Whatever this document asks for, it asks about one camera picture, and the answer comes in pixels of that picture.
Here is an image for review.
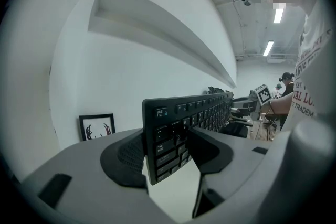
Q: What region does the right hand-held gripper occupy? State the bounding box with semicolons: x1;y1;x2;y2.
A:
229;83;274;127

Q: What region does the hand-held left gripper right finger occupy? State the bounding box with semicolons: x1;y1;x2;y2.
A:
185;125;274;219

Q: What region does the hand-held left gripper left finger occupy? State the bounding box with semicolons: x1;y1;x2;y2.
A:
20;127;182;224

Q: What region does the black keyboard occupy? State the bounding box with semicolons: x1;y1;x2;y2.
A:
142;91;235;186

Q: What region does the person's right forearm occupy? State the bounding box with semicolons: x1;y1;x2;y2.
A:
270;95;293;115

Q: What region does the dark figurine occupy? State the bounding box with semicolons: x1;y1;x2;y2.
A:
206;86;227;94

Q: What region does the black framed picture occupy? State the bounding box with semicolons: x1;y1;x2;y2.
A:
79;113;116;142

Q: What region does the ceiling air vent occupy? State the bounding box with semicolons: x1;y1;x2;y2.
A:
267;53;298;64

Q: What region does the long ceiling light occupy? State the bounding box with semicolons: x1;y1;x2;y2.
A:
273;7;285;24
262;40;275;57

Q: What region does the white printed t-shirt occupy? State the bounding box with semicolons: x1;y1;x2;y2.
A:
272;0;336;141

